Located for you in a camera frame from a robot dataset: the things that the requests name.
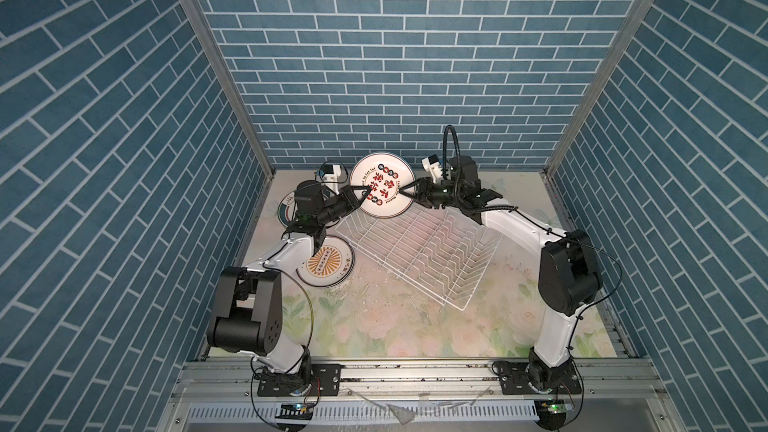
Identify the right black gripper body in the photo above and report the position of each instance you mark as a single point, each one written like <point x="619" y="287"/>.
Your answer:
<point x="445" y="195"/>

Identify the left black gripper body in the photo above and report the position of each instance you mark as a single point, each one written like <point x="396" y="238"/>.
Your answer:
<point x="331" y="208"/>

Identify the large steam-logo green-red plate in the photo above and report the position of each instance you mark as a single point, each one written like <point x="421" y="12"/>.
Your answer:
<point x="286" y="209"/>

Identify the large red-lettered plate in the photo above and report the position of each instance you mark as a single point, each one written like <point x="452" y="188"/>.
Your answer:
<point x="384" y="173"/>

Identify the small orange sunburst plate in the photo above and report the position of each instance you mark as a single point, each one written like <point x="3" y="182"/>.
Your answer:
<point x="330" y="266"/>

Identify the white wire dish rack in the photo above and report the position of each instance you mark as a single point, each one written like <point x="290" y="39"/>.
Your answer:
<point x="441" y="253"/>

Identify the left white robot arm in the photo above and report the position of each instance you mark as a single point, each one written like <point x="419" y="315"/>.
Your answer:
<point x="247" y="315"/>

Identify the left circuit board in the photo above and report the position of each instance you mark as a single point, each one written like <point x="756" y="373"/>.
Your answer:
<point x="294" y="411"/>

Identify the circuit board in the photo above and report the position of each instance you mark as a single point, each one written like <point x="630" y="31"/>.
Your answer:
<point x="294" y="411"/>
<point x="552" y="414"/>

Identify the right circuit board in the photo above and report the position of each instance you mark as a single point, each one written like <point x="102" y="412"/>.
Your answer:
<point x="552" y="414"/>

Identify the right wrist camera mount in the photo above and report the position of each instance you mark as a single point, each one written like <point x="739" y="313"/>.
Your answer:
<point x="434" y="167"/>

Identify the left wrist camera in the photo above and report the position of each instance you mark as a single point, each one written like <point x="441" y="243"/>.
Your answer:
<point x="333" y="174"/>

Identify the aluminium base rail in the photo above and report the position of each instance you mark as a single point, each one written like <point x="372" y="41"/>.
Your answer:
<point x="222" y="394"/>

